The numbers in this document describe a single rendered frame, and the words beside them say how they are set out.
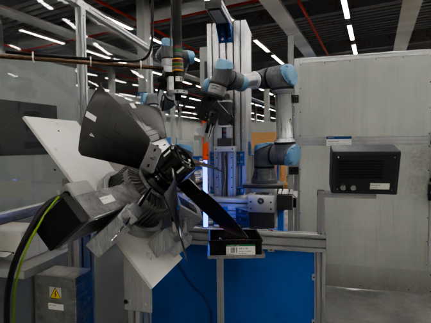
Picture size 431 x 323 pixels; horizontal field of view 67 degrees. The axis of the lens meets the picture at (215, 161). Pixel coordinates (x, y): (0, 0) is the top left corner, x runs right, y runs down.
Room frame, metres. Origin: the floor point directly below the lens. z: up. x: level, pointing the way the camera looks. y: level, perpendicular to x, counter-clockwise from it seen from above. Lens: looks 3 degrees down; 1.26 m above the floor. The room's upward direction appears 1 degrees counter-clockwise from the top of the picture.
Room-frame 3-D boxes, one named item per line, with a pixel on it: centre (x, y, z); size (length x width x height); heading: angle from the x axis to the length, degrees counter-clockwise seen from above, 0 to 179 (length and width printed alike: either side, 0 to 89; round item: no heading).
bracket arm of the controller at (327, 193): (1.41, -0.57, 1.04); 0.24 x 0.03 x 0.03; 76
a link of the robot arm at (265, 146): (1.87, -0.29, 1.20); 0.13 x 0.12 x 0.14; 47
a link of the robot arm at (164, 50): (1.79, 0.25, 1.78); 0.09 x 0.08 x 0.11; 24
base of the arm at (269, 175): (1.88, -0.28, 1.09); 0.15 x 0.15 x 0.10
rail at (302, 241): (1.54, -0.05, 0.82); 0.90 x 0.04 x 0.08; 76
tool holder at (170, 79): (1.21, 0.14, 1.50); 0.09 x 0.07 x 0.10; 111
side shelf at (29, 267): (1.24, 0.70, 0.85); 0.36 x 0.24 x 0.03; 166
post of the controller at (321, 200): (1.43, -0.47, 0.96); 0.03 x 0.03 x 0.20; 76
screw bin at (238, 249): (1.37, -0.08, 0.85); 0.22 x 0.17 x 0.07; 91
